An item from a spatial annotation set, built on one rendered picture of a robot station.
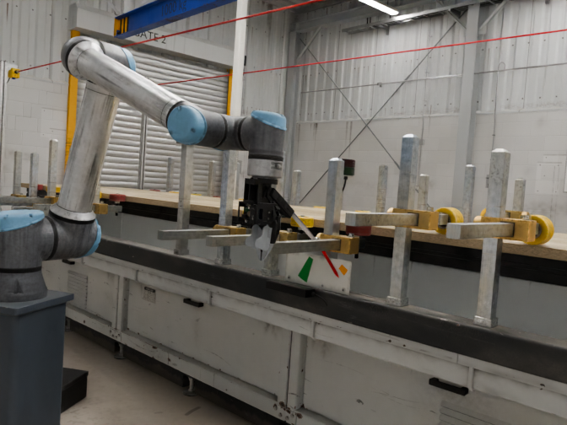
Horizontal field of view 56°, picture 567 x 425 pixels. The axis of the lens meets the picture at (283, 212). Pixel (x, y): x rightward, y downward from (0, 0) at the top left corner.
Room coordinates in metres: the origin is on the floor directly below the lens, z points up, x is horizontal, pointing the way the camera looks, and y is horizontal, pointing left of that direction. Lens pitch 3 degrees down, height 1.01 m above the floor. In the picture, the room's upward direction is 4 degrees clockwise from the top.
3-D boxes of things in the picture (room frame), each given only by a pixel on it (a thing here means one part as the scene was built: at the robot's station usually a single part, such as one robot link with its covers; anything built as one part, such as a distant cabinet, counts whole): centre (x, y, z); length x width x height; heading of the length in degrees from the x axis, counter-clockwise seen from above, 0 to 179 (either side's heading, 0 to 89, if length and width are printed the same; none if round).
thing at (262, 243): (1.34, 0.05, 0.86); 0.06 x 0.03 x 0.09; 137
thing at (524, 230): (1.29, -0.54, 0.95); 0.13 x 0.06 x 0.05; 47
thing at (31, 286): (1.68, 0.84, 0.65); 0.19 x 0.19 x 0.10
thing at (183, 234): (1.89, 0.25, 0.82); 0.43 x 0.03 x 0.04; 137
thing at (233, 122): (1.42, 0.16, 1.14); 0.12 x 0.12 x 0.09; 56
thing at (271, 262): (1.81, 0.03, 0.89); 0.03 x 0.03 x 0.48; 47
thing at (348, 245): (1.63, -0.17, 0.85); 0.13 x 0.06 x 0.05; 47
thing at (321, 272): (1.65, -0.11, 0.75); 0.26 x 0.01 x 0.10; 47
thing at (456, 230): (1.23, -0.51, 0.95); 0.50 x 0.04 x 0.04; 137
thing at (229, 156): (1.98, 0.21, 0.90); 0.03 x 0.03 x 0.48; 47
